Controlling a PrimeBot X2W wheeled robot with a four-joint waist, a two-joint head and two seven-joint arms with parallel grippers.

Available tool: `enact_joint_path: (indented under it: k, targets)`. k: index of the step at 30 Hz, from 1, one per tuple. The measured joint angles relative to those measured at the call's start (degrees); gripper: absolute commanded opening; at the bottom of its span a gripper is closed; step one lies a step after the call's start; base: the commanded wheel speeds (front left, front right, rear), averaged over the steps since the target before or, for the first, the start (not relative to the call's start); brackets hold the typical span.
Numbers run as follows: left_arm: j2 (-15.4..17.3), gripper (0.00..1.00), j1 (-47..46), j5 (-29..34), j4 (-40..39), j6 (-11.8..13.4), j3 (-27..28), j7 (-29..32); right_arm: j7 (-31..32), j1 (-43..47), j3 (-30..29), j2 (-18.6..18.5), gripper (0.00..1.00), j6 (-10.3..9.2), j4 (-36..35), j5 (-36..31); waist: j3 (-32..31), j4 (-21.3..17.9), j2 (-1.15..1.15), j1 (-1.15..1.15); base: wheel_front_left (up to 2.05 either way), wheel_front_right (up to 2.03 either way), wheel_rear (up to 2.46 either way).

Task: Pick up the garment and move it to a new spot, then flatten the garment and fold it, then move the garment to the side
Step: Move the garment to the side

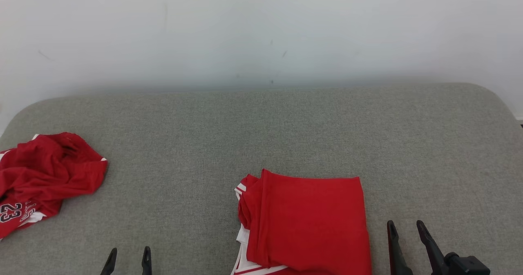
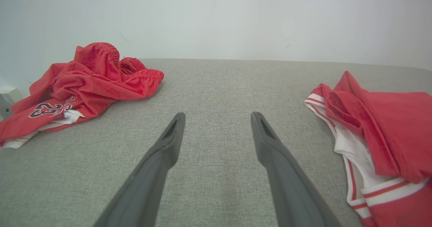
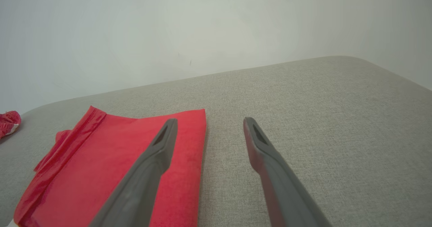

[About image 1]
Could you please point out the red Bulls jersey white sleeves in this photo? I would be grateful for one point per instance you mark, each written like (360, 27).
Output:
(310, 222)

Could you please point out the red basketball shorts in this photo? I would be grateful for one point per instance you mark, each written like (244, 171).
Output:
(45, 177)

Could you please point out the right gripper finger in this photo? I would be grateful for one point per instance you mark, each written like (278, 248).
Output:
(434, 254)
(396, 258)

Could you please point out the grey fabric sofa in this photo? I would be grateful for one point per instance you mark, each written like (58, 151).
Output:
(261, 132)

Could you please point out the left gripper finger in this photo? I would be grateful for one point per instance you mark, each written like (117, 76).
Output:
(110, 264)
(147, 264)

